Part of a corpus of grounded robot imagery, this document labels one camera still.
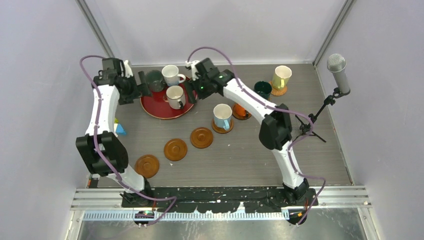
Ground red round tray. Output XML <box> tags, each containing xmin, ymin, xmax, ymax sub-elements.
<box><xmin>140</xmin><ymin>84</ymin><xmax>194</xmax><ymax>120</ymax></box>

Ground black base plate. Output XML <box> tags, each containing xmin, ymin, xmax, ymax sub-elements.
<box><xmin>120</xmin><ymin>186</ymin><xmax>316</xmax><ymax>214</ymax></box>

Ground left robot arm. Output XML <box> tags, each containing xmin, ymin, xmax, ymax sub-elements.
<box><xmin>75</xmin><ymin>57</ymin><xmax>154</xmax><ymax>207</ymax></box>

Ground light blue mug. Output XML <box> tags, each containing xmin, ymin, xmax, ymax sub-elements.
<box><xmin>213</xmin><ymin>103</ymin><xmax>233</xmax><ymax>131</ymax></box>

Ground colourful toy blocks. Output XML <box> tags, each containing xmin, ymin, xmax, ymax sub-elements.
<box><xmin>114</xmin><ymin>118</ymin><xmax>127</xmax><ymax>137</ymax></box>

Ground silver microphone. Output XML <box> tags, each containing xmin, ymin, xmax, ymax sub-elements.
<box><xmin>327</xmin><ymin>53</ymin><xmax>351</xmax><ymax>95</ymax></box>

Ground black mug rear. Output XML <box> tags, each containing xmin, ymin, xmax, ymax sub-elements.
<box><xmin>145</xmin><ymin>70</ymin><xmax>166</xmax><ymax>93</ymax></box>

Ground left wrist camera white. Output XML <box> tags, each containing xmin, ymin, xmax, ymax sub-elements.
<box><xmin>123</xmin><ymin>60</ymin><xmax>134</xmax><ymax>78</ymax></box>

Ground wooden coaster three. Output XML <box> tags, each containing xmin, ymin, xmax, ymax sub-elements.
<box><xmin>190</xmin><ymin>127</ymin><xmax>214</xmax><ymax>149</ymax></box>

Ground white mug rear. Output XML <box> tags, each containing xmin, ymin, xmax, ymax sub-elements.
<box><xmin>161</xmin><ymin>64</ymin><xmax>187</xmax><ymax>87</ymax></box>

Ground wooden coaster two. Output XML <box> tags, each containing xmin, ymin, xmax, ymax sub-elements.
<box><xmin>211</xmin><ymin>119</ymin><xmax>234</xmax><ymax>134</ymax></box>

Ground yellow cream mug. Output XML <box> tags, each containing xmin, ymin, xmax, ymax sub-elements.
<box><xmin>271</xmin><ymin>65</ymin><xmax>292</xmax><ymax>90</ymax></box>

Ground wooden coaster four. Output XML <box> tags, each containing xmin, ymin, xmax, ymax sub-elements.
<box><xmin>163</xmin><ymin>138</ymin><xmax>188</xmax><ymax>162</ymax></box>

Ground woven rattan coaster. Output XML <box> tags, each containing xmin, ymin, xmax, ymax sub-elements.
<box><xmin>269</xmin><ymin>81</ymin><xmax>288</xmax><ymax>96</ymax></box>

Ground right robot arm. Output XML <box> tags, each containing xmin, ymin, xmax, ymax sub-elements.
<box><xmin>184</xmin><ymin>58</ymin><xmax>309</xmax><ymax>205</ymax></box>

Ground orange black mug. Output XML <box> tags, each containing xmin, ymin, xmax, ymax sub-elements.
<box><xmin>234</xmin><ymin>103</ymin><xmax>249</xmax><ymax>118</ymax></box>

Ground silver white mug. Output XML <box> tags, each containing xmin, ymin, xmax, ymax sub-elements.
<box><xmin>165</xmin><ymin>85</ymin><xmax>186</xmax><ymax>110</ymax></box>

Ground wooden coaster five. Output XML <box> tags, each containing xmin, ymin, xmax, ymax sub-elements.
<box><xmin>134</xmin><ymin>154</ymin><xmax>160</xmax><ymax>179</ymax></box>

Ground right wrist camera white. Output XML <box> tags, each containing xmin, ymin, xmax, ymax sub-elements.
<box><xmin>185</xmin><ymin>60</ymin><xmax>200</xmax><ymax>81</ymax></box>

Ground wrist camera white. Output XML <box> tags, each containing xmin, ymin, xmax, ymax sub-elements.
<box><xmin>123</xmin><ymin>60</ymin><xmax>134</xmax><ymax>78</ymax></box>
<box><xmin>185</xmin><ymin>60</ymin><xmax>200</xmax><ymax>81</ymax></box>

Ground dark green mug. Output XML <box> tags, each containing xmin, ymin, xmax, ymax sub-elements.
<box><xmin>253</xmin><ymin>81</ymin><xmax>273</xmax><ymax>100</ymax></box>

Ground wooden coaster one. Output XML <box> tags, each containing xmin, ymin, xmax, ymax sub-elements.
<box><xmin>232</xmin><ymin>103</ymin><xmax>252</xmax><ymax>121</ymax></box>

